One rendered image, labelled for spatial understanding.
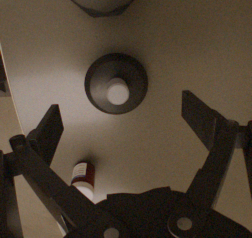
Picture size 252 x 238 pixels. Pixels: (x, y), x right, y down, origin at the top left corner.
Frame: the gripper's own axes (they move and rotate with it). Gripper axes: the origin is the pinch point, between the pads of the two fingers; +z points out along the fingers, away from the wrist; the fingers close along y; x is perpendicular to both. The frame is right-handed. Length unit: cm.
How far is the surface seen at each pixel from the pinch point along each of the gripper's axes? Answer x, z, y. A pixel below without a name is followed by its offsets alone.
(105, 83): 1.0, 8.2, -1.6
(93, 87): 0.7, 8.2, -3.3
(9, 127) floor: -49, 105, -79
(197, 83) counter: -1.5, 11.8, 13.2
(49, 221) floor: -155, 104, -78
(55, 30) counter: 8.7, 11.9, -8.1
